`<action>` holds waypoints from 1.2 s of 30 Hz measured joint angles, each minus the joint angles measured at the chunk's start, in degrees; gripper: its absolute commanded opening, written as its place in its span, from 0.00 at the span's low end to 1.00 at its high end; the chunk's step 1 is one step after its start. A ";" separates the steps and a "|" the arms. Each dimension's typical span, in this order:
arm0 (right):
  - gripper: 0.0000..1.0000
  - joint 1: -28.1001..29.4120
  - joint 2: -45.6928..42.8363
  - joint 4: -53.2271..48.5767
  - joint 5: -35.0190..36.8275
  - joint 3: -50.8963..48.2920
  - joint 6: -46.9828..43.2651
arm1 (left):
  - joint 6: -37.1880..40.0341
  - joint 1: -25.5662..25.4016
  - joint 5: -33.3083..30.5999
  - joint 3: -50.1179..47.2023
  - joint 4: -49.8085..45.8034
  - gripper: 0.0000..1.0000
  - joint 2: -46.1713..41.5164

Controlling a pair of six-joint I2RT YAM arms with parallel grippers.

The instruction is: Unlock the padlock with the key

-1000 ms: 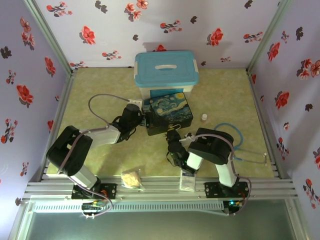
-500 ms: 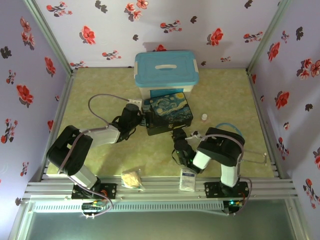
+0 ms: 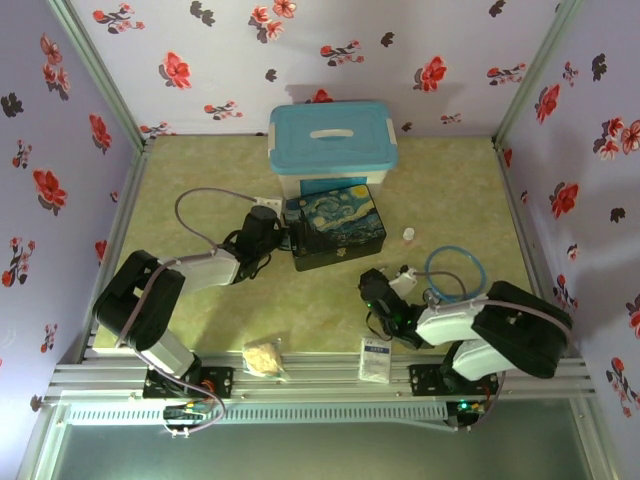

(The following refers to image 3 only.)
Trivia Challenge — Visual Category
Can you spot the clear bag of snacks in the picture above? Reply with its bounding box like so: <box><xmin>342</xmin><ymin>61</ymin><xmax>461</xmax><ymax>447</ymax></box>
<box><xmin>241</xmin><ymin>340</ymin><xmax>291</xmax><ymax>384</ymax></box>

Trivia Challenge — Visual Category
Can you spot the starry night painted box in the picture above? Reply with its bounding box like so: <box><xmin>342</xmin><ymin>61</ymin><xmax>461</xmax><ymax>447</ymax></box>
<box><xmin>283</xmin><ymin>183</ymin><xmax>389</xmax><ymax>273</ymax></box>

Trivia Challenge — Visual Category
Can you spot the white storage box blue lid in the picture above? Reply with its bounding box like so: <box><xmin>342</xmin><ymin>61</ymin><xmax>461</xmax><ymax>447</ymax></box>
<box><xmin>268</xmin><ymin>101</ymin><xmax>401</xmax><ymax>201</ymax></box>

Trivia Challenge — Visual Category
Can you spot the aluminium corner post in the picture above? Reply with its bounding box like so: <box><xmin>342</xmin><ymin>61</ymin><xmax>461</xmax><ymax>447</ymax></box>
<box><xmin>47</xmin><ymin>0</ymin><xmax>154</xmax><ymax>147</ymax></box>
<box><xmin>492</xmin><ymin>0</ymin><xmax>584</xmax><ymax>147</ymax></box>

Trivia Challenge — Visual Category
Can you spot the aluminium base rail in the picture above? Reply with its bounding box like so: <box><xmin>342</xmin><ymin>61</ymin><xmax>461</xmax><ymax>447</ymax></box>
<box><xmin>47</xmin><ymin>349</ymin><xmax>599</xmax><ymax>407</ymax></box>

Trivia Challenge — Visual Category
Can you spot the blue tube ring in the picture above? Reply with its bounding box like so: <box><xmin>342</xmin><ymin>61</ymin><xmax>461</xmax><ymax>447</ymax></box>
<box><xmin>424</xmin><ymin>244</ymin><xmax>488</xmax><ymax>305</ymax></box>

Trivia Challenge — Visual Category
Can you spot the control board with wires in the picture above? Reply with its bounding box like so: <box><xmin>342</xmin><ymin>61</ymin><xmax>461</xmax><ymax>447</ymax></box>
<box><xmin>163</xmin><ymin>399</ymin><xmax>215</xmax><ymax>440</ymax></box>
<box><xmin>446</xmin><ymin>397</ymin><xmax>490</xmax><ymax>433</ymax></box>

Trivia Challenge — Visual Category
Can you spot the aluminium table side rail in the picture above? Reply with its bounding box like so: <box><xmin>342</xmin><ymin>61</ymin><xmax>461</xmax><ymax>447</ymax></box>
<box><xmin>491</xmin><ymin>138</ymin><xmax>549</xmax><ymax>301</ymax></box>
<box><xmin>79</xmin><ymin>138</ymin><xmax>157</xmax><ymax>357</ymax></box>

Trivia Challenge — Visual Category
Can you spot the white slotted cable duct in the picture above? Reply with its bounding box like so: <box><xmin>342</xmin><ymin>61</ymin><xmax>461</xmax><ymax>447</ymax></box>
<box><xmin>64</xmin><ymin>402</ymin><xmax>447</xmax><ymax>428</ymax></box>

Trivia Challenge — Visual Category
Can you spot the white paper packet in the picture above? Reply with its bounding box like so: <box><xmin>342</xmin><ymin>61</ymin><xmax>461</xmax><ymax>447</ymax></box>
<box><xmin>358</xmin><ymin>336</ymin><xmax>393</xmax><ymax>385</ymax></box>

